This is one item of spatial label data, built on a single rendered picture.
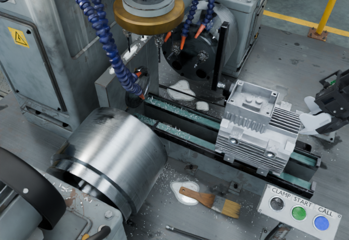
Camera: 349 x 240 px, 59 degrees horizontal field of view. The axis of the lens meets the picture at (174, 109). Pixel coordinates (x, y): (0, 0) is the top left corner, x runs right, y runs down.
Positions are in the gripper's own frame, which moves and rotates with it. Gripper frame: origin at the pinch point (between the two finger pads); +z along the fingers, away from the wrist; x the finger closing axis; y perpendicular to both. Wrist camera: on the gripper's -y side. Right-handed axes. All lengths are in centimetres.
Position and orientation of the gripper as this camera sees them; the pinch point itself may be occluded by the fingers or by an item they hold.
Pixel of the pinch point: (307, 125)
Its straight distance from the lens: 80.3
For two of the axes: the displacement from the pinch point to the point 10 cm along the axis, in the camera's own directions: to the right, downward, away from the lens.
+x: -4.4, 6.7, -6.0
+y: -7.7, -6.3, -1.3
